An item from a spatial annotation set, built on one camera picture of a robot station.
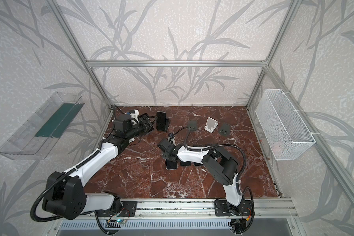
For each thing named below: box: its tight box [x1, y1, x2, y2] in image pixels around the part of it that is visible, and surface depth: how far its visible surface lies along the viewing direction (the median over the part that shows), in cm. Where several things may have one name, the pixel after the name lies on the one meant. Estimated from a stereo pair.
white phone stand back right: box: [204, 117, 219, 134], surface depth 104 cm
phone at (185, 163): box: [179, 161, 192, 166], surface depth 90 cm
